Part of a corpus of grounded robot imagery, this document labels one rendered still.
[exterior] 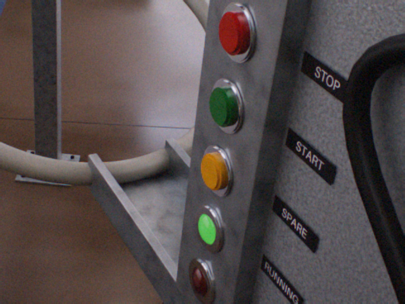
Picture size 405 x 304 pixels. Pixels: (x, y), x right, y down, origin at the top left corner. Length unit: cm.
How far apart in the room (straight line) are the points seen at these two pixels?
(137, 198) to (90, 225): 164
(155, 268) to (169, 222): 11
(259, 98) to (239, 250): 12
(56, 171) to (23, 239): 160
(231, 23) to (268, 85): 4
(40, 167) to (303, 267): 53
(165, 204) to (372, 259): 55
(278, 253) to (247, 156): 7
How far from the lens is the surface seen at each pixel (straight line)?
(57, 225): 259
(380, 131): 39
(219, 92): 47
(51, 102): 265
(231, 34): 45
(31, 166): 95
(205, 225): 53
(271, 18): 43
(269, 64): 43
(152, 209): 94
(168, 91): 341
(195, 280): 56
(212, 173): 50
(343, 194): 43
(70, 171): 95
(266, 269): 52
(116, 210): 90
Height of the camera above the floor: 164
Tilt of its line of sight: 34 degrees down
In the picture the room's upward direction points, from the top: 8 degrees clockwise
